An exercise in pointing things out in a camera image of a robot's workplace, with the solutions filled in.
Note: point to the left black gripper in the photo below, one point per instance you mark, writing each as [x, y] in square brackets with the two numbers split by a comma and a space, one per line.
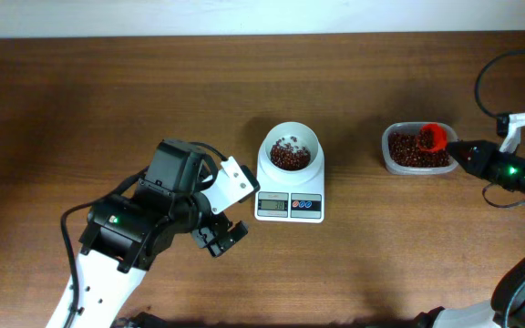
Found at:
[208, 236]

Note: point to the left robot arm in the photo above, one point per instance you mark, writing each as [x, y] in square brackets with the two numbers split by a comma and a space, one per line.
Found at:
[113, 259]

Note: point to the white round bowl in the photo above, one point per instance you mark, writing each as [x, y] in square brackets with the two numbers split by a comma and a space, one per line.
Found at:
[306, 137]

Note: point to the orange measuring scoop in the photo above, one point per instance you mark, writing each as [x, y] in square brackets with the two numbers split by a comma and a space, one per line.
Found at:
[432, 138]

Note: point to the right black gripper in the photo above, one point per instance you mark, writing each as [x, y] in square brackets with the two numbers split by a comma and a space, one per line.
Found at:
[481, 159]

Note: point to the white digital kitchen scale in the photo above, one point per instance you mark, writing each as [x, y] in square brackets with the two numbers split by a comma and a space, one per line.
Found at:
[291, 195]

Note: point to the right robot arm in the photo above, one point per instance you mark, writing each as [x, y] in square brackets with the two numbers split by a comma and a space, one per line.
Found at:
[506, 308]

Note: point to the red beans in bowl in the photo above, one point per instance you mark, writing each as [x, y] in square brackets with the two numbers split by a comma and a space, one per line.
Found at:
[288, 153]

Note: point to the clear plastic bean container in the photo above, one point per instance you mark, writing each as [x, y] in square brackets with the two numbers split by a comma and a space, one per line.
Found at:
[396, 169]

